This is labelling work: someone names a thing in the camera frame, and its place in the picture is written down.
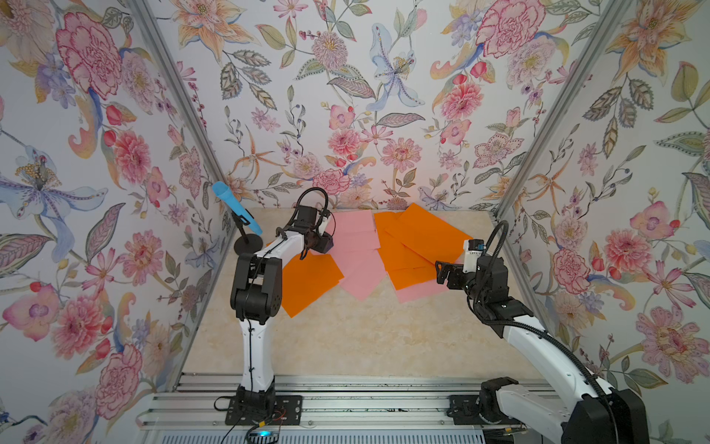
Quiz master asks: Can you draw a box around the large pink paper sheet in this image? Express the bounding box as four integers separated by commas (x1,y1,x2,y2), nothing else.
396,279,449,303

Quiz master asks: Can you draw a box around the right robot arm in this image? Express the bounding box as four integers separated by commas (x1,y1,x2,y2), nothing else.
436,255,650,443

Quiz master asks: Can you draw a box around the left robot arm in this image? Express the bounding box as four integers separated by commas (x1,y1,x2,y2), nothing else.
226,205,333,426

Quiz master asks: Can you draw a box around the blue microphone on stand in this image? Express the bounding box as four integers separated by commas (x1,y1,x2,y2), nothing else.
212,181,264,255

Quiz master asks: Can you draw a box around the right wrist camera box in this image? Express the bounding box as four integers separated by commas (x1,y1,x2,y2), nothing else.
462,239,486,274

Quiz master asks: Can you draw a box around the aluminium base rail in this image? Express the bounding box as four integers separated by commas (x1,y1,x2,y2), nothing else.
135,373,611,444

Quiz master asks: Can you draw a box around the left aluminium frame post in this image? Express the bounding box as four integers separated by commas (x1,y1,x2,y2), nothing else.
127,0,226,181

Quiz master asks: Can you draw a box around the aluminium corner frame post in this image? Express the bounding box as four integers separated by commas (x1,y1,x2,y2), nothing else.
493,1,629,221

